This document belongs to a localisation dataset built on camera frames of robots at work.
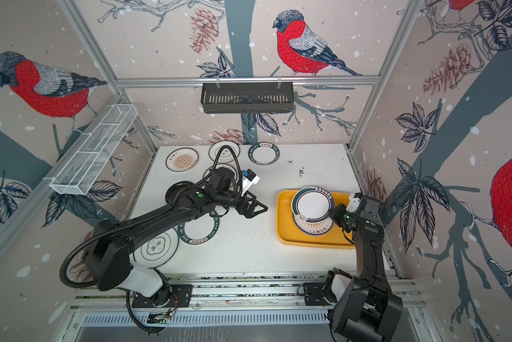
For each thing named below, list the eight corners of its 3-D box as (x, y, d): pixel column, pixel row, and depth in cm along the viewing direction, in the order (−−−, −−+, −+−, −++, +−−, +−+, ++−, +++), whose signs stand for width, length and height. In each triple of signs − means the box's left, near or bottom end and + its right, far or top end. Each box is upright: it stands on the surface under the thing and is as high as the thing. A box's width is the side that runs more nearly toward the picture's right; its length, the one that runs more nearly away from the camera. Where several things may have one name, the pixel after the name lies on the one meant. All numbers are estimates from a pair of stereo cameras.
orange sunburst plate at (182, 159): (163, 171, 114) (162, 168, 112) (171, 150, 124) (170, 147, 122) (195, 171, 114) (193, 168, 112) (200, 150, 124) (199, 147, 122)
